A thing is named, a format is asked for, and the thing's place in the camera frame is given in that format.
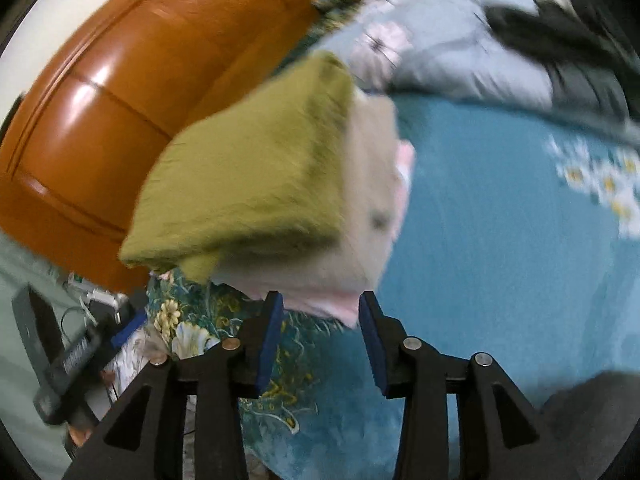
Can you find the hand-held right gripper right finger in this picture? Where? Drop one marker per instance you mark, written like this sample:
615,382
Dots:
373,347

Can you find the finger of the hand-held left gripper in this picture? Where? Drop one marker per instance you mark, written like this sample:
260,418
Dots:
129,329

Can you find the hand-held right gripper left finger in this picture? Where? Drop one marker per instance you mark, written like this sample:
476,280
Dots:
270,345

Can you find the beige garment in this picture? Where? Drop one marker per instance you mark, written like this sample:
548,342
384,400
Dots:
365,200

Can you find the olive green garment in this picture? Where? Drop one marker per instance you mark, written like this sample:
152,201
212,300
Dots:
240,175

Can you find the teal floral bedsheet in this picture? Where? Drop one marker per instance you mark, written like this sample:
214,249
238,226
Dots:
500,260

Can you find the dark grey cloth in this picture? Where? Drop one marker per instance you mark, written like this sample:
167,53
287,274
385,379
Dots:
600,415

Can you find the brown wooden headboard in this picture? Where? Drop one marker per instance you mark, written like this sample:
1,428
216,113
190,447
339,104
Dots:
130,90

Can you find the grey floral quilt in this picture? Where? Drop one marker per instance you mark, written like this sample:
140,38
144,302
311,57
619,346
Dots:
450,45

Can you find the black garment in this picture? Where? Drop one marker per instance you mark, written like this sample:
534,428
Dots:
575,45

